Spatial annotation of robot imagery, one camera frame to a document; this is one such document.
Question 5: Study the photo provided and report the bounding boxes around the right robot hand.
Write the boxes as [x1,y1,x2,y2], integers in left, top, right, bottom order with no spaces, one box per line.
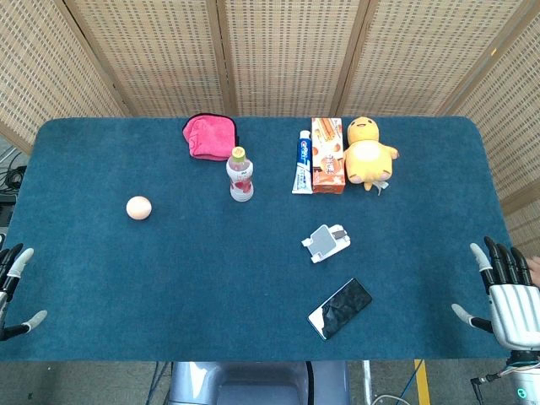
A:
[451,235,540,350]

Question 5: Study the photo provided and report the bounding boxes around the yellow plush duck toy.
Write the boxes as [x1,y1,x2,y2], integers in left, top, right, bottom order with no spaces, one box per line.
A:
[342,116,401,197]

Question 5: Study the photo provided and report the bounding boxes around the peach drink bottle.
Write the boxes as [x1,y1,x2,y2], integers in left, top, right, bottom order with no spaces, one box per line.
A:
[225,146,255,203]

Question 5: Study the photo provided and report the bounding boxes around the yellow floor tape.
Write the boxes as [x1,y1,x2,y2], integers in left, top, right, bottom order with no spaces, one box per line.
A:
[413,359,432,405]

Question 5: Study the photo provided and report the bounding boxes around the toothpaste tube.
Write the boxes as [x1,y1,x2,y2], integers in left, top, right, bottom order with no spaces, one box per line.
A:
[291,129,314,195]

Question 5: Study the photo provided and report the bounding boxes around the black smartphone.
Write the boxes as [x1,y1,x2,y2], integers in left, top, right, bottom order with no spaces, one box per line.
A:
[307,278,373,341]

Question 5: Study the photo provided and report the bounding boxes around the beige egg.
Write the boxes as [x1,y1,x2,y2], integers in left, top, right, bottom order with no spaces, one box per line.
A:
[126,196,153,221]

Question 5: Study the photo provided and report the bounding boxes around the black floor cables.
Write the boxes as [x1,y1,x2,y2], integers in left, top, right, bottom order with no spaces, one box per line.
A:
[0,151,28,229]

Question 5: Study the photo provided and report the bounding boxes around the pink folded towel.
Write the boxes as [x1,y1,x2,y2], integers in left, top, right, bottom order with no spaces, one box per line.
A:
[181,113,240,162]

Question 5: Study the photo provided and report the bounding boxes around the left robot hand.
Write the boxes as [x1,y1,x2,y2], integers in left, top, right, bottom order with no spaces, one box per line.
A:
[0,243,48,342]

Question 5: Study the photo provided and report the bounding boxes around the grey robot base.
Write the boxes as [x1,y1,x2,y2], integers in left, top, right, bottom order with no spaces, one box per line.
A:
[167,360,352,405]

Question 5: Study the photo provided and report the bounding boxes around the woven folding screen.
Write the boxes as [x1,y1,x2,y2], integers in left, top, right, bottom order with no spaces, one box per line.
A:
[0,0,540,258]

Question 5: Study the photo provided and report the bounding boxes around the blue table cloth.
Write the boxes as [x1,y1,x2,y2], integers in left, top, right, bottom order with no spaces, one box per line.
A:
[0,116,514,363]

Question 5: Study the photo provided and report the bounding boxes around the white phone stand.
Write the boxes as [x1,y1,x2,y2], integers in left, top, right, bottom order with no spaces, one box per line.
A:
[300,224,352,264]

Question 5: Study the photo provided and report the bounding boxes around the orange snack box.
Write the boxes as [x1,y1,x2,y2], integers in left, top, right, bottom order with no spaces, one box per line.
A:
[310,116,347,195]

